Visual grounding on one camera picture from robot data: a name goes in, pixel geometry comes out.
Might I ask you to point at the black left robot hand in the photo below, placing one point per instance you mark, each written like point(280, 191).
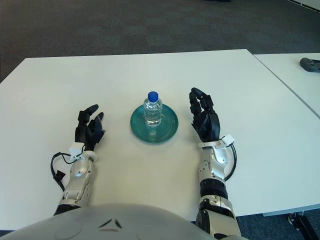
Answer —
point(87, 133)

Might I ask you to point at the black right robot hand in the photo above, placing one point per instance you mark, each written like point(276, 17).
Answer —
point(208, 125)

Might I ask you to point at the clear bottle with blue cap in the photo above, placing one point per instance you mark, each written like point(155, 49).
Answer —
point(153, 112)

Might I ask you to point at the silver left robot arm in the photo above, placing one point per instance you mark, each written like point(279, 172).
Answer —
point(77, 180)

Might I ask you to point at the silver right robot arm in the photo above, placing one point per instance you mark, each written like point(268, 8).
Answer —
point(215, 192)

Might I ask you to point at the teal round plate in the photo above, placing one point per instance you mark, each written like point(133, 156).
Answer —
point(140, 127)

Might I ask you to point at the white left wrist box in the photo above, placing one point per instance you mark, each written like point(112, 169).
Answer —
point(76, 150)

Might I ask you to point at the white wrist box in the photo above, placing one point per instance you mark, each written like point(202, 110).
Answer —
point(228, 139)
point(76, 150)

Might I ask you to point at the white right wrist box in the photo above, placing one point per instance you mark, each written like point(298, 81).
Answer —
point(228, 139)

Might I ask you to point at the grey robot torso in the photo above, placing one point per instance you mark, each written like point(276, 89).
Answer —
point(112, 225)

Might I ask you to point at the dark grey handheld controller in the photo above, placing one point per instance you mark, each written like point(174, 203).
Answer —
point(310, 64)

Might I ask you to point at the black table leg frame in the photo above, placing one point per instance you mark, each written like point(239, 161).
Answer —
point(300, 221)

